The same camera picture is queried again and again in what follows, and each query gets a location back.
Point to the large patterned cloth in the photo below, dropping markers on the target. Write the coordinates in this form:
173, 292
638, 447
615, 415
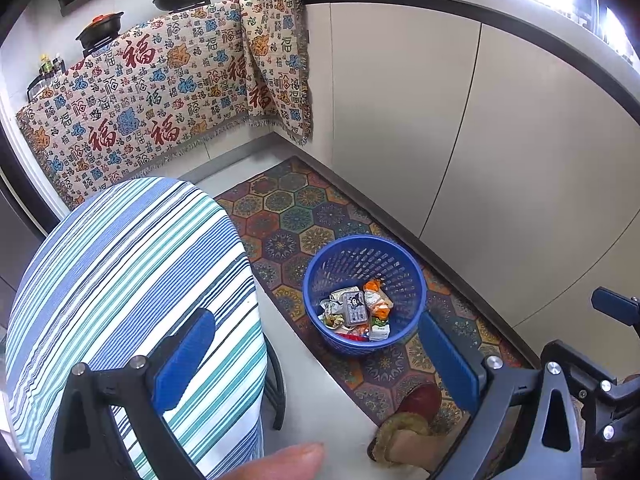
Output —
125, 110

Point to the orange white wrapper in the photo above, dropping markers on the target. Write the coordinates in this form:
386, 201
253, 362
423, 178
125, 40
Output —
377, 300

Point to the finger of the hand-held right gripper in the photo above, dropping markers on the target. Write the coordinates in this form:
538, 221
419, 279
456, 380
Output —
617, 306
585, 375

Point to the beige lower cabinets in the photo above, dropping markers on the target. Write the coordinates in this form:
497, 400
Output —
500, 160

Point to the red gold-print packet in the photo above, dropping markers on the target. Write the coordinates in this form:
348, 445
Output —
354, 336

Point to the red slipper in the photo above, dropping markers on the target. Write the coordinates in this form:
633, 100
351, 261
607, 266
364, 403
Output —
422, 400

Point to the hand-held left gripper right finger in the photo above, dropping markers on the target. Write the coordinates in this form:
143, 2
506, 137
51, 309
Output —
450, 360

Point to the patterned floor mat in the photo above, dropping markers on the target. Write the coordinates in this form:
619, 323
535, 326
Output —
300, 210

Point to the clear plastic cartoon box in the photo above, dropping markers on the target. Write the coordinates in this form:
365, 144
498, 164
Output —
352, 309

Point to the brown plush slipper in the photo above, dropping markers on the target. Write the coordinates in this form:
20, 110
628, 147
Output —
400, 435

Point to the narrow patterned cloth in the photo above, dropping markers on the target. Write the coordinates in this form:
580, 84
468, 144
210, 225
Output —
275, 60

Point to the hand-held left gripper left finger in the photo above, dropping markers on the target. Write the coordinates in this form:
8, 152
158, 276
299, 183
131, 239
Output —
182, 355

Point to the black clay pot red lid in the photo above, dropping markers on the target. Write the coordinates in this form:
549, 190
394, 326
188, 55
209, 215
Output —
100, 30

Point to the black table leg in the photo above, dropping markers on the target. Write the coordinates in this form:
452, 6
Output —
277, 390

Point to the blue plastic basket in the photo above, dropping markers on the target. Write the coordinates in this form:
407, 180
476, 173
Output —
320, 280

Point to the black condiment rack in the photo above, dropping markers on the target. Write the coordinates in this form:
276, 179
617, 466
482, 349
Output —
47, 72

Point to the white printed snack packet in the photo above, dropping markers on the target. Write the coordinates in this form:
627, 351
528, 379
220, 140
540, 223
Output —
380, 330

